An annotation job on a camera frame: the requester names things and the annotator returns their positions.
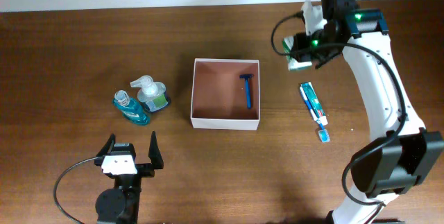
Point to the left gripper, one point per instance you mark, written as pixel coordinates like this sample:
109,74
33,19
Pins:
148,170

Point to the clear pump soap bottle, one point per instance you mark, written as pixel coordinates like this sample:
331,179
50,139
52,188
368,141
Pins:
152,95

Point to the blue mouthwash bottle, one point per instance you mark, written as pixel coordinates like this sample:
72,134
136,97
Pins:
130,108

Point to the white cardboard box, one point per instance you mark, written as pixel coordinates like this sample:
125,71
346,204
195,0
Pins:
218,98

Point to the green white soap packet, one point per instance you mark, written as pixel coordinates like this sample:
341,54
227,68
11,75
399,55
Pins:
293,64

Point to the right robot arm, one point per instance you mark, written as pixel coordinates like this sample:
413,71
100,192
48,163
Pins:
401,151

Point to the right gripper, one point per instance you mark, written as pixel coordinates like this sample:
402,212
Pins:
301,53

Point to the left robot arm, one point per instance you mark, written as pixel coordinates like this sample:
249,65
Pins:
120,204

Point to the blue white toothbrush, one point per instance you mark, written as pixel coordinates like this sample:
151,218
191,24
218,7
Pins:
323,133

